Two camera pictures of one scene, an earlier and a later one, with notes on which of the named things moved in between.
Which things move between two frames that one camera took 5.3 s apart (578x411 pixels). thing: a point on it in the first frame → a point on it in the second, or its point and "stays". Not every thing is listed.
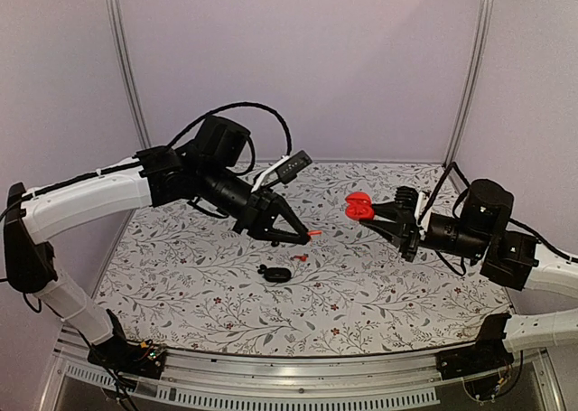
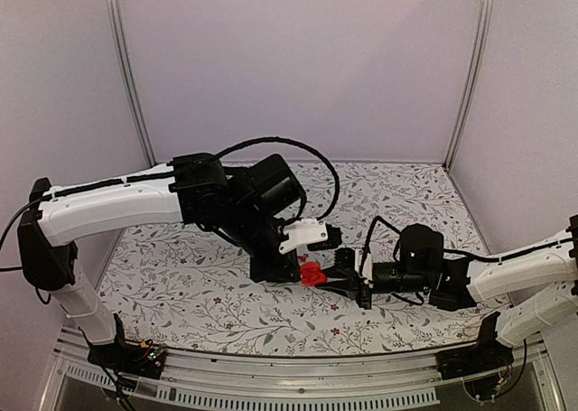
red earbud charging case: [358, 205] → [312, 274]
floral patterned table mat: [182, 276] stays
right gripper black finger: [391, 210] → [341, 273]
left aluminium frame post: [114, 9] stays
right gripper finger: [395, 230] → [347, 288]
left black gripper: [264, 207] → [278, 272]
